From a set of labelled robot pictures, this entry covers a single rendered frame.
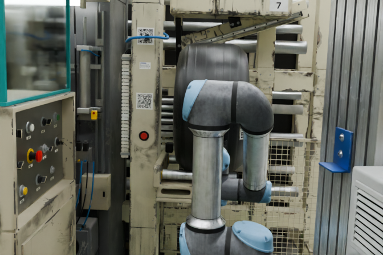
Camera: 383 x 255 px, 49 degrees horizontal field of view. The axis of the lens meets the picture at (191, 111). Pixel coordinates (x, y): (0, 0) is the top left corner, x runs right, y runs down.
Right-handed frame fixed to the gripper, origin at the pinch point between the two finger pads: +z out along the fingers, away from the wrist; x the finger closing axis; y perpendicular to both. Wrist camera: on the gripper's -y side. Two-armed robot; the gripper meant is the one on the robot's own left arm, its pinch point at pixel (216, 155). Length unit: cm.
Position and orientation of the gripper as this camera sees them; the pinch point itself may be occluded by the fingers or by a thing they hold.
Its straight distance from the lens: 174.6
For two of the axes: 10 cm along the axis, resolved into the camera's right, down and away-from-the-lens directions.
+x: -10.0, -0.4, 0.5
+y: 0.4, -10.0, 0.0
